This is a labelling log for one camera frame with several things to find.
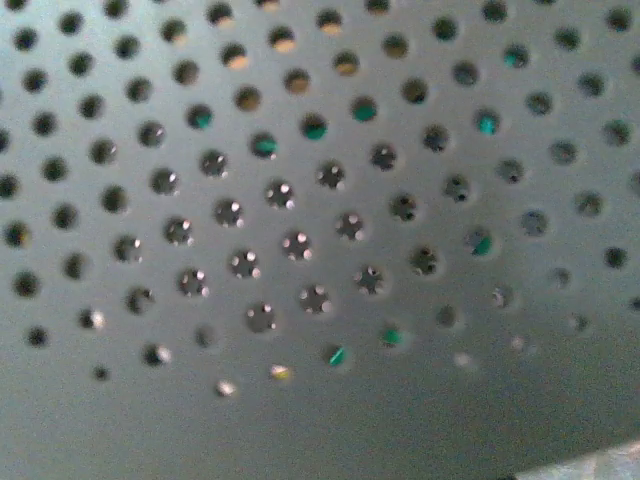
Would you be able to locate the green cable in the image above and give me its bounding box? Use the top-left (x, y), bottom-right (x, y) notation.
top-left (194, 47), bottom-right (531, 366)

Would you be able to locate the grey perforated cable spool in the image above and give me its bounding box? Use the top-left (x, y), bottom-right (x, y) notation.
top-left (0, 0), bottom-right (640, 480)

